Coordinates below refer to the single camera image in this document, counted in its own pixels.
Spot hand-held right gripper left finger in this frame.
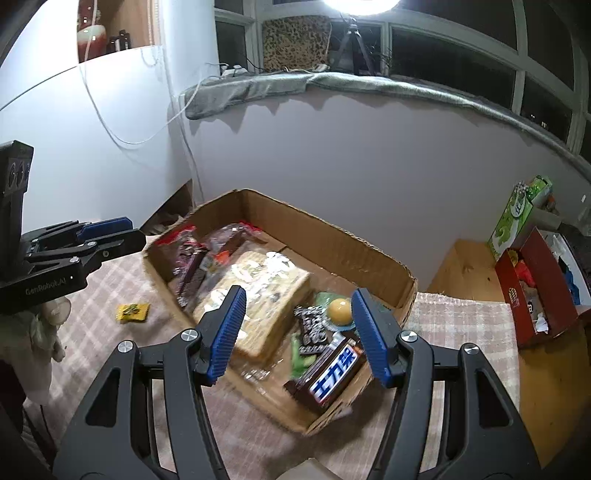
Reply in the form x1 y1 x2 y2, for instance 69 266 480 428
53 285 247 480

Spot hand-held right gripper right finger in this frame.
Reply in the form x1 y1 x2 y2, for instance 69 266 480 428
351 287 541 480

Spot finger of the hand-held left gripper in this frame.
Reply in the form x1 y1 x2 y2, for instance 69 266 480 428
28 229 147 269
28 217 134 250

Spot black and white snack packet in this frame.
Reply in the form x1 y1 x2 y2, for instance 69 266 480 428
294 305 336 357

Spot sliced bread loaf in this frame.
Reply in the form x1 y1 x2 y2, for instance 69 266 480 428
193 251 311 364

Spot brown chocolate bar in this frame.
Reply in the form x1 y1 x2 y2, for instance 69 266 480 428
284 335 370 409

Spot purple cake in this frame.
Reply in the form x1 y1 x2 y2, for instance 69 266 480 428
154 223 211 312

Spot yellow candy packet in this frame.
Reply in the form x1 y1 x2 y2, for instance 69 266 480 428
115 302 151 324

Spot person's left hand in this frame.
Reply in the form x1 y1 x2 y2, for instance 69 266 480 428
0 296 73 403

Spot pink plaid tablecloth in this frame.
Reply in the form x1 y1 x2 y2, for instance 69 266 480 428
23 249 520 480

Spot wooden side table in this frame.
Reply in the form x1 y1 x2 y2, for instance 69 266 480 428
427 239 591 468

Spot pale grey box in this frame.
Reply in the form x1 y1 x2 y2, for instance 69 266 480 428
281 457 345 480

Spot red cardboard box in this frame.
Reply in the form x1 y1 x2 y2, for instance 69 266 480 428
495 227 591 349

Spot red and white vase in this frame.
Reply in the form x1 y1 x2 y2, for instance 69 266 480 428
78 0 108 63

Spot green carton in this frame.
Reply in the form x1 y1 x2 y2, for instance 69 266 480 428
488 175 553 262

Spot dark bottles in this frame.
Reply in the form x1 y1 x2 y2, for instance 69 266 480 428
108 28 133 53

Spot grey windowsill cloth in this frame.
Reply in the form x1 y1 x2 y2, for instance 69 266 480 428
185 69 591 176

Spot leopard print cushion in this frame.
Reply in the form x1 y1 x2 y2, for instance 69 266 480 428
262 16 332 71

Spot black tripod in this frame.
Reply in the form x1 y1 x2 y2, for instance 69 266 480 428
330 16 376 75

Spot white-framed window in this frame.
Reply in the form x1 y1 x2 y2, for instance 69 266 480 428
215 0 591 158

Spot white cable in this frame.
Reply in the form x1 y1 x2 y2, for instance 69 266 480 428
78 46 206 206

